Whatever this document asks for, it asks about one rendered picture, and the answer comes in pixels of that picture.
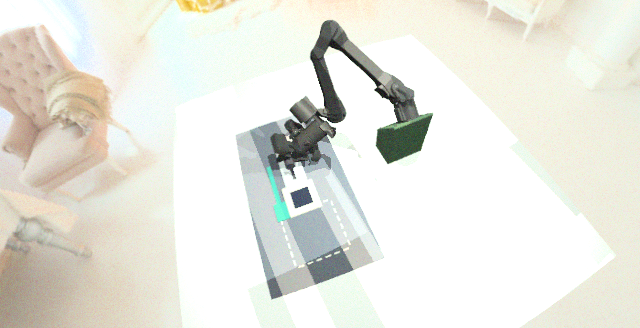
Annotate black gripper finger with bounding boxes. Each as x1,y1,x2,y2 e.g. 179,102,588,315
276,154,291,163
291,151,308,163

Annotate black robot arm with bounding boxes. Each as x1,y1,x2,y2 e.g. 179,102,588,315
284,19,422,142

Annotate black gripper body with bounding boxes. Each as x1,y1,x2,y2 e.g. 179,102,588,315
270,128,321,162

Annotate grey striped mat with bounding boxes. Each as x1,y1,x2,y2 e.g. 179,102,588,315
235,115,384,300

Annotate white square tile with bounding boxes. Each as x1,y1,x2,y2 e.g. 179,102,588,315
281,179,322,217

